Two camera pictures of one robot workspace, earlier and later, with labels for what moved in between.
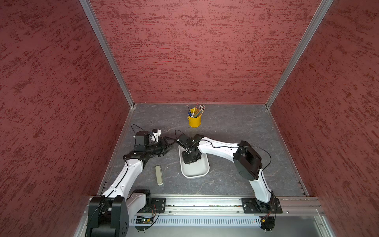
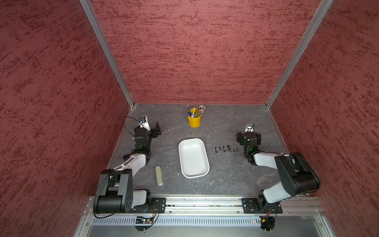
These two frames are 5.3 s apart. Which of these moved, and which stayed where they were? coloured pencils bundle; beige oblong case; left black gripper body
Moved: left black gripper body
Stayed: beige oblong case; coloured pencils bundle
